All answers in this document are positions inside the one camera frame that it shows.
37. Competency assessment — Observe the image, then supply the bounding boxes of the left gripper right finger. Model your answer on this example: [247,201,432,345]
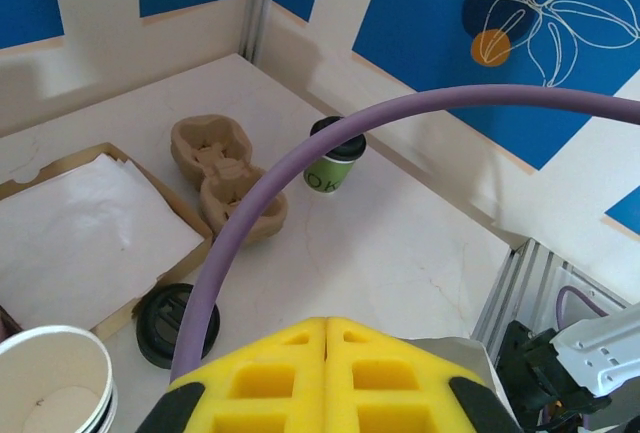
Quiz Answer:
[324,316,524,433]

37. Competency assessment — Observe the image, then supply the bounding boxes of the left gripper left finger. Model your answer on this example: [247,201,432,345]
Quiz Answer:
[142,316,329,433]

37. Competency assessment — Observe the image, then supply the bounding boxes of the brown pulp cup carrier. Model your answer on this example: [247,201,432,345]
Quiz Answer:
[169,113,290,247]

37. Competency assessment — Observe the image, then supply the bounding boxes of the white paper cup green band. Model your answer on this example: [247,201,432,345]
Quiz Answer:
[97,372,120,433]
[0,325,115,433]

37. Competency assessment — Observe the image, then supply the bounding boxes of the shallow cardboard box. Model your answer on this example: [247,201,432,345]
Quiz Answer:
[0,141,214,342]

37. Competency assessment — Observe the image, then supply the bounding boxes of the white paper napkin stack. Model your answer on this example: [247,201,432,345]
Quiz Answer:
[0,152,206,332]

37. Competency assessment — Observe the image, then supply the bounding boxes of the aluminium side rail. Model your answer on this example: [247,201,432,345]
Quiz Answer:
[472,240,640,369]

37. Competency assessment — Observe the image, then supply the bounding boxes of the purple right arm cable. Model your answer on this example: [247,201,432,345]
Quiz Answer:
[556,284,610,327]

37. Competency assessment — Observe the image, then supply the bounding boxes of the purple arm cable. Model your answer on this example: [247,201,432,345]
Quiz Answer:
[556,284,610,327]
[169,83,640,385]

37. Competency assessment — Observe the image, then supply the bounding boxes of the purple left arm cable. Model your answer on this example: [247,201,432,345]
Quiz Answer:
[169,83,640,385]

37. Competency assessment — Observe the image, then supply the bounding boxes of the aluminium frame post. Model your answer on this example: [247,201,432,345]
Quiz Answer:
[239,0,281,65]

